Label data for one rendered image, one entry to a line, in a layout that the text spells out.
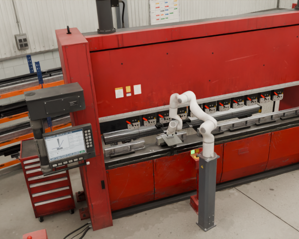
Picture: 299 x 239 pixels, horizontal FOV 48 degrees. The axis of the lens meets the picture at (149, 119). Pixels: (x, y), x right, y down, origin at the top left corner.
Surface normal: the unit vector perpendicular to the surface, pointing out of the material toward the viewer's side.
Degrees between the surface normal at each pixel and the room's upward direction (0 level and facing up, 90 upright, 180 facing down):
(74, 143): 90
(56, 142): 90
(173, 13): 90
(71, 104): 90
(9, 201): 0
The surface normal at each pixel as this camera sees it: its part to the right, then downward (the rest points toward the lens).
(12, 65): 0.54, 0.34
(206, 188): -0.21, 0.44
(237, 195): -0.05, -0.90
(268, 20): 0.32, 0.40
